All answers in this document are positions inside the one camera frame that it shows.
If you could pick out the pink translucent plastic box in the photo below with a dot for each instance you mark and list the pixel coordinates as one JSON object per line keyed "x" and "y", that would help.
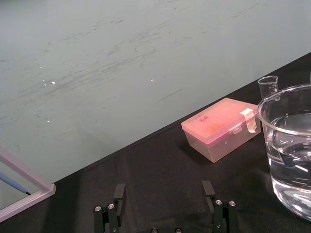
{"x": 218, "y": 132}

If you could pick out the beige tape strip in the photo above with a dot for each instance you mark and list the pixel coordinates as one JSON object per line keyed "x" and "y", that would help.
{"x": 250, "y": 119}

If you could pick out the pale wall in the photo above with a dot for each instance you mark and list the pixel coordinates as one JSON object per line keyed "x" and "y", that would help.
{"x": 121, "y": 60}

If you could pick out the large glass beaker with water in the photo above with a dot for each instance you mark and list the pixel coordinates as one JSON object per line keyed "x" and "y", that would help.
{"x": 289, "y": 150}

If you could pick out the small clear glass beaker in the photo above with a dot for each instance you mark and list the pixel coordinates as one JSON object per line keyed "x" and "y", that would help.
{"x": 267, "y": 87}

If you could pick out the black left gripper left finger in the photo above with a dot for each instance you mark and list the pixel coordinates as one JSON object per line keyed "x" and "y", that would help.
{"x": 119, "y": 206}

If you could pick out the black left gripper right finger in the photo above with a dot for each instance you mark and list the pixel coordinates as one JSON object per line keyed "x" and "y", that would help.
{"x": 218, "y": 213}

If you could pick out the black table cloth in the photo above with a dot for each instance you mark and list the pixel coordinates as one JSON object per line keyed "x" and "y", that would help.
{"x": 170, "y": 184}

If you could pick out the blue pipette with dark tip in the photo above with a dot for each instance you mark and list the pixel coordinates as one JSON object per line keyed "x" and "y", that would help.
{"x": 14, "y": 185}

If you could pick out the white framed clear stand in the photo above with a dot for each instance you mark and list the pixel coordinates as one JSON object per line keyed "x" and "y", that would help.
{"x": 26, "y": 184}

